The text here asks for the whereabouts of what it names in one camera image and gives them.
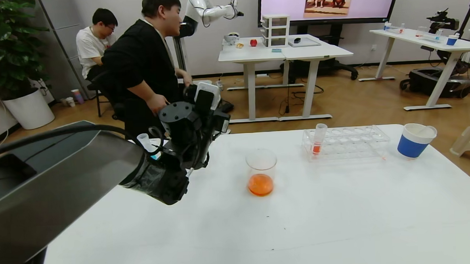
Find green potted plant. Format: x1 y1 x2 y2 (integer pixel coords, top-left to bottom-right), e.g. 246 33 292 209
0 0 53 101

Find white standing desk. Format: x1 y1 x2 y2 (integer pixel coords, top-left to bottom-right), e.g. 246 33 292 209
218 35 306 125
275 33 356 122

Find black floor cables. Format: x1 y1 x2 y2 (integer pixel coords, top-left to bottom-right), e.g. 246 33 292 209
277 84 326 115

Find white humanoid robot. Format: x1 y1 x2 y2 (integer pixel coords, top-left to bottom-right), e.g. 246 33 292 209
170 0 246 72

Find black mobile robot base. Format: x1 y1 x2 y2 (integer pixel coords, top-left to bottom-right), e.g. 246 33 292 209
399 66 470 101

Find test tube with blue liquid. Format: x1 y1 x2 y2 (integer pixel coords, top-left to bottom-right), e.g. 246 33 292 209
136 133 160 161

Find test tube with red liquid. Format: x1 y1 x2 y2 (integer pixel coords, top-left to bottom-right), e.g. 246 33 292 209
310 123 329 156

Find man in black clothes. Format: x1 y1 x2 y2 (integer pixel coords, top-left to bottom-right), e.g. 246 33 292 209
99 0 196 140

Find white plant pot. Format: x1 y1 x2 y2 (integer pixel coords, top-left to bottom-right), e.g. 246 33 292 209
2 88 56 131

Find small clear tube rack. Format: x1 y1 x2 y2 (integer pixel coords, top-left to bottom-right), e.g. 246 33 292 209
382 21 407 35
415 26 443 44

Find man in white t-shirt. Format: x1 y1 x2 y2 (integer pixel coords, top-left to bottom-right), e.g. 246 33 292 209
74 8 121 82

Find black chair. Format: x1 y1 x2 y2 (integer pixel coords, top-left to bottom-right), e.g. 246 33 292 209
86 69 126 123

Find clear glass beaker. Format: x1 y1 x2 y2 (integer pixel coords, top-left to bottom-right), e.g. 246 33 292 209
245 148 279 197

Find black screen stand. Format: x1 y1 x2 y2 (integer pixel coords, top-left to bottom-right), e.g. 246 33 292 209
278 23 358 85

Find blue sleeved paper cup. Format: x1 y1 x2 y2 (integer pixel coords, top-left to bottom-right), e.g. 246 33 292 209
396 122 439 160

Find large display screen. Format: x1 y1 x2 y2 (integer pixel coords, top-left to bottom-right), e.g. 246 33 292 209
257 0 403 29

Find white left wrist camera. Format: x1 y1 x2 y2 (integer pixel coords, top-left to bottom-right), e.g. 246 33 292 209
194 81 222 110

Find grey metal cabinet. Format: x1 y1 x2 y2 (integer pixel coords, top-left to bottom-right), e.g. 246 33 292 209
39 0 99 102

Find grey laptop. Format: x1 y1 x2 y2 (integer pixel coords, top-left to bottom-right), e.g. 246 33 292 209
287 37 321 48

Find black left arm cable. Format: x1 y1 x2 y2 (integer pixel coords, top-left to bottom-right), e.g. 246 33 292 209
0 121 165 163

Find white drawer organiser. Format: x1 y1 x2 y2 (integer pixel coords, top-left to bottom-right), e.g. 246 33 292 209
260 14 291 49

